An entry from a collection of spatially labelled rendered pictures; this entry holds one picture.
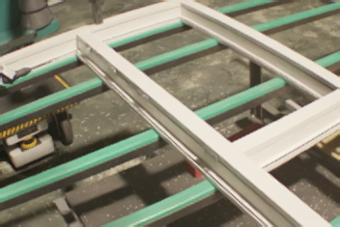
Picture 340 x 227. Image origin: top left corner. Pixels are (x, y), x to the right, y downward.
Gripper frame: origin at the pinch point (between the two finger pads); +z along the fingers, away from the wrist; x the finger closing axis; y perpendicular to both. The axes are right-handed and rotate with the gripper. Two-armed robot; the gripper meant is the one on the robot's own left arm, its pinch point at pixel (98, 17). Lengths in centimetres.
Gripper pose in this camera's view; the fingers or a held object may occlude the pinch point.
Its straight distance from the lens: 170.2
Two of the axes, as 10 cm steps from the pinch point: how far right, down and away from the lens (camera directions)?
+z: 1.0, 8.4, 5.4
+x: -5.0, -4.3, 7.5
